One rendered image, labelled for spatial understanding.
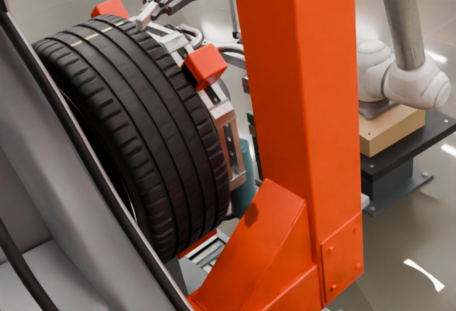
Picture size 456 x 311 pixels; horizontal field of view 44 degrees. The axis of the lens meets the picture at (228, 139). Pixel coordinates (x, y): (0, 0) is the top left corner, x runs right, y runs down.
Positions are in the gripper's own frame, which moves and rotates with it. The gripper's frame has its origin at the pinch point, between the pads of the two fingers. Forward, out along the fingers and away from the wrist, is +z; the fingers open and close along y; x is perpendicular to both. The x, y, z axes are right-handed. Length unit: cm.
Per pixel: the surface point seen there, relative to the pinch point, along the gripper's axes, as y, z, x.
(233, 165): -26.6, -0.3, -38.1
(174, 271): -20, 14, -84
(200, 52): -12.0, -3.6, -7.6
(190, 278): -23, 8, -99
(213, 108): -18.5, 0.0, -19.8
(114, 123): -4.4, 20.8, -12.0
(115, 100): -1.6, 16.0, -11.1
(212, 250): -23, -15, -120
